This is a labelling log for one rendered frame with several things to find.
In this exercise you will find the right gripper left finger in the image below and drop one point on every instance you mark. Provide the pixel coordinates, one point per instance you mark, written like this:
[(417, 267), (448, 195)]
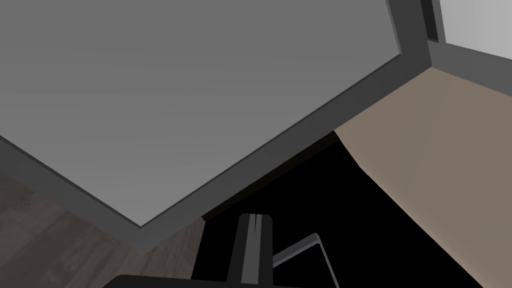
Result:
[(239, 256)]

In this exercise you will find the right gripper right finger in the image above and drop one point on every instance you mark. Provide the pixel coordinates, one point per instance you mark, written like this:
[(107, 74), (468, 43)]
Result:
[(264, 256)]

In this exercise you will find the black cabinet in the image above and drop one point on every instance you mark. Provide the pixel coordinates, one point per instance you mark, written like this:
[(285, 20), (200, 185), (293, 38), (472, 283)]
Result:
[(360, 224)]

